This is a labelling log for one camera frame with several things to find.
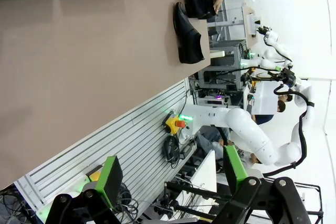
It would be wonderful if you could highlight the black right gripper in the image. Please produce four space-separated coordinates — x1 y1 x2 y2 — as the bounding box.
267 66 297 88

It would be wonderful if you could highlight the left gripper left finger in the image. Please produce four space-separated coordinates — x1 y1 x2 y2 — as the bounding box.
45 155 124 224

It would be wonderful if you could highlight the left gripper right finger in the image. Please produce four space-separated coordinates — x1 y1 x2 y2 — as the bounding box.
214 145 313 224

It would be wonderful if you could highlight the yellow emergency stop button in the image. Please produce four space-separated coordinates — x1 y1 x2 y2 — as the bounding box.
86 165 106 183
162 113 186 135

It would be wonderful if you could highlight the white panel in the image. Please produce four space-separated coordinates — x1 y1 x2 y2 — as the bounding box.
181 149 218 209

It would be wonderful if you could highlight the black haired background person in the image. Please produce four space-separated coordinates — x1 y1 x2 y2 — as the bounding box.
251 100 287 125

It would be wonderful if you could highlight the grey metal rack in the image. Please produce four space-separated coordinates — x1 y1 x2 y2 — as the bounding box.
198 42 249 91

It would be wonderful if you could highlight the black metal frame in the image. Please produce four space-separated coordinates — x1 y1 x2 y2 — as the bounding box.
164 180 323 221

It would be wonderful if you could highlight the black cable bundle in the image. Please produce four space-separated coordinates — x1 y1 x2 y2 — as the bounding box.
164 134 182 169

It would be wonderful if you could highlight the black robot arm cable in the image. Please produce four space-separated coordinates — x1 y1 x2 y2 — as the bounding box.
262 83 316 177

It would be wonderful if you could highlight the tangled cable pile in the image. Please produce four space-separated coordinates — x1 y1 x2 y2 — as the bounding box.
0 188 37 224

